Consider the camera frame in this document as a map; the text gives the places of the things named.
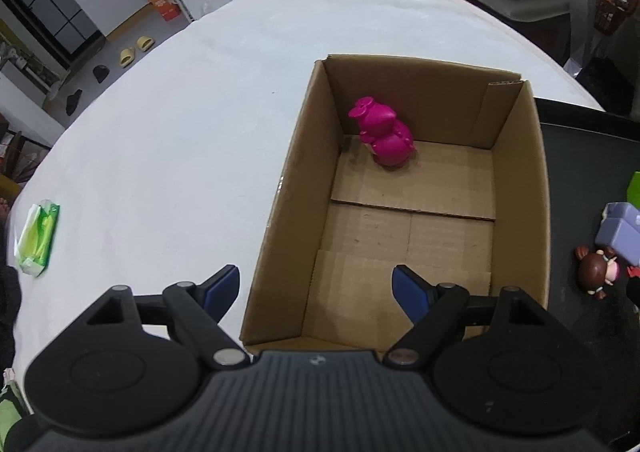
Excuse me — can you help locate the brown cardboard box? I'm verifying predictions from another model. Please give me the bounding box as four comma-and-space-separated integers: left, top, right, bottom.
240, 54, 552, 358

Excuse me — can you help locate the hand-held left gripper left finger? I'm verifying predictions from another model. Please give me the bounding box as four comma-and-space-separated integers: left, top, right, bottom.
75, 264, 247, 371

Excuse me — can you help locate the red plastic basket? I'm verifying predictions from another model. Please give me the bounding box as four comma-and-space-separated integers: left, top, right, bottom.
595, 0, 633, 35

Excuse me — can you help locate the black plastic tray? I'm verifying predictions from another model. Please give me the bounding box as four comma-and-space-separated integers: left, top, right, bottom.
532, 97, 640, 448

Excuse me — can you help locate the orange cardboard box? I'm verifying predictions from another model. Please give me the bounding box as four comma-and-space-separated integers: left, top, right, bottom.
146, 0, 182, 22

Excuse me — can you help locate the purple toy box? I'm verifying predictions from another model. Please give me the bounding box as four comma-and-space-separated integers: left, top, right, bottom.
595, 202, 640, 267

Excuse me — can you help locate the green tissue packet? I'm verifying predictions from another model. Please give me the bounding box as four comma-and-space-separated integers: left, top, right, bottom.
15, 202, 61, 278

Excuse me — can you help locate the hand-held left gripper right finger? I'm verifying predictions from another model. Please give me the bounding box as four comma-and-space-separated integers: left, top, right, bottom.
384, 264, 561, 371

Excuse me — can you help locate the magenta plastic toy figure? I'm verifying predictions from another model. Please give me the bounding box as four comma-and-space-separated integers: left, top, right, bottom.
348, 96, 416, 168

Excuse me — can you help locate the wooden picture frame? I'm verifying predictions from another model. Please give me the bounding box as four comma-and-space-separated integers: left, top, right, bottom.
0, 129, 51, 185

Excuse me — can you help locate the brown-haired doll figurine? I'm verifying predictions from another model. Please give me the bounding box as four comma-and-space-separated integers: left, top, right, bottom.
574, 245, 623, 300

